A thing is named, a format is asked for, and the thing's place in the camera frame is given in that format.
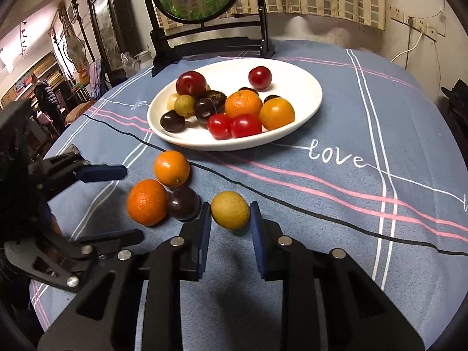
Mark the small green-yellow fruit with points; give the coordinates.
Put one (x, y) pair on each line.
(230, 210)

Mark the clear glass pitcher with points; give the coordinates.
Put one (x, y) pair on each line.
(134, 64)

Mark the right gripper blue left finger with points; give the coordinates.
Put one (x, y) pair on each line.
(196, 235)

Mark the small yellow-brown fruit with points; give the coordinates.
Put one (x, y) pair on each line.
(171, 101)

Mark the person in dark jacket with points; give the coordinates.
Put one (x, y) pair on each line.
(48, 102)

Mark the blue striped tablecloth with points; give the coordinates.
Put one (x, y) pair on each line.
(376, 172)

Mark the red plum front left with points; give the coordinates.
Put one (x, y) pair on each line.
(219, 126)

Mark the red plum front right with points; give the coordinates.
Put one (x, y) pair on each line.
(246, 125)

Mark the smooth orange on plate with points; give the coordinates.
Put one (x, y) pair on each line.
(276, 113)

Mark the textured orange mandarin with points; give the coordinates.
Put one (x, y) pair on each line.
(243, 102)

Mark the dark purple plum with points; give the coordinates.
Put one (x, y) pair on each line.
(204, 108)

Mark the dark wooden cabinet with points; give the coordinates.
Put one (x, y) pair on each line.
(116, 32)

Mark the dark plum front plate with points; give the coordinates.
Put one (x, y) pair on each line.
(172, 122)

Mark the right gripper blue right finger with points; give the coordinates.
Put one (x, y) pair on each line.
(265, 235)

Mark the standing fan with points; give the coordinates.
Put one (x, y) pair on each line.
(76, 52)

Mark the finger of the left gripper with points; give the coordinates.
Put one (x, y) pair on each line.
(96, 173)
(110, 243)

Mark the rough orange on table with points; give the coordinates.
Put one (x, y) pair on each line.
(147, 202)

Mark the green-yellow fruit on plate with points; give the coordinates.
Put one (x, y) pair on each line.
(184, 105)

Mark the smooth orange on table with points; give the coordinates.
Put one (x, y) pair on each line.
(171, 169)

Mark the dark passion fruit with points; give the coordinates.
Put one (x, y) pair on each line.
(218, 98)

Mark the red plum far plate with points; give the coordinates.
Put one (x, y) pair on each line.
(260, 78)

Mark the wall power strip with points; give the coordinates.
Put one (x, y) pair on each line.
(418, 24)

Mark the dark plum on table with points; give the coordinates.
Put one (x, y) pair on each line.
(184, 204)

